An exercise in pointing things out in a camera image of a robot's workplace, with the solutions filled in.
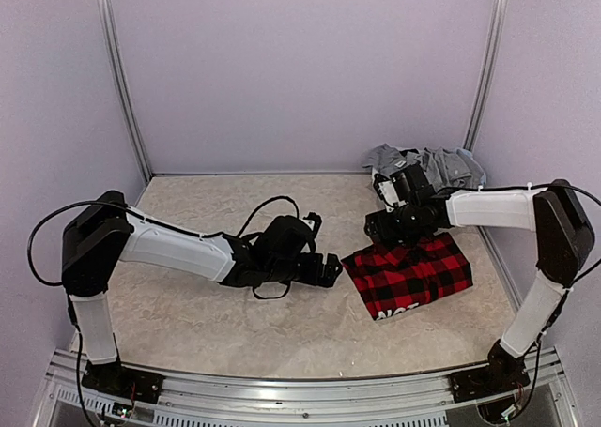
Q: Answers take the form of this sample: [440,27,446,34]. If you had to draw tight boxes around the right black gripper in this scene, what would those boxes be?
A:
[364,202,420,243]

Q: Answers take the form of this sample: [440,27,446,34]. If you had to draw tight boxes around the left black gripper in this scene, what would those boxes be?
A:
[268,252,343,288]

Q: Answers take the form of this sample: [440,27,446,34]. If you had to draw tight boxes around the red black plaid shirt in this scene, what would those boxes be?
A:
[342,233,473,321]

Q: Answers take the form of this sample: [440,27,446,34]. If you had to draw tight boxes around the grey long sleeve shirt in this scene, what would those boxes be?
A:
[362,144,482,191]

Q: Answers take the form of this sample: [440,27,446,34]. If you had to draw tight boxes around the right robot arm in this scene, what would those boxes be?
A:
[364,165,600,393]

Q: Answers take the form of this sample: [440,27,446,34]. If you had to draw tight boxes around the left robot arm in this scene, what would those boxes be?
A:
[61,191,342,394]

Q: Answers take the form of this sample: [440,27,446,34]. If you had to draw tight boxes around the light blue shirt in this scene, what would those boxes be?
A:
[457,148,487,187]

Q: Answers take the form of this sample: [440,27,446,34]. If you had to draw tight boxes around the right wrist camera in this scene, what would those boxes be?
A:
[372,173,401,212]

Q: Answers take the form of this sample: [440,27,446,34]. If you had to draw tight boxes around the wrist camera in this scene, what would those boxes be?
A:
[372,173,401,212]
[300,211,323,239]

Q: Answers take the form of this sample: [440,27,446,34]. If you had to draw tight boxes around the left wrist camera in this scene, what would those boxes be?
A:
[300,211,323,239]

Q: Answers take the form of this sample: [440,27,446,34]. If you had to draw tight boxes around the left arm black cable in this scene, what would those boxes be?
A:
[25,195,316,301]

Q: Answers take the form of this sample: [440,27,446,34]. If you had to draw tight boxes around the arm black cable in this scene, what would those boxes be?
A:
[478,182,601,292]
[25,195,316,301]

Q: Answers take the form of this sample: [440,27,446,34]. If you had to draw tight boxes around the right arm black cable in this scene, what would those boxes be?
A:
[478,182,601,292]

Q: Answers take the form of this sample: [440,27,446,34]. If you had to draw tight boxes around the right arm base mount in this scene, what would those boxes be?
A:
[448,341,531,403]

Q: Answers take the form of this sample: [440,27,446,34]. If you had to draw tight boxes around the right aluminium frame post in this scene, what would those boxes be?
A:
[463,0,508,152]

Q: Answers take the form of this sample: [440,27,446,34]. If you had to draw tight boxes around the aluminium frame post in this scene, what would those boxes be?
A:
[463,0,508,152]
[97,0,154,184]

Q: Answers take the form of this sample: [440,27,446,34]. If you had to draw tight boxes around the front aluminium rail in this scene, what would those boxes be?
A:
[35,346,577,427]

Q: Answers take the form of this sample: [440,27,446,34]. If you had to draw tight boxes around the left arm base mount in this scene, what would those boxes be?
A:
[82,361,165,404]

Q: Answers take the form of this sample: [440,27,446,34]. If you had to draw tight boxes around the left aluminium frame post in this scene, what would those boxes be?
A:
[97,0,154,184]

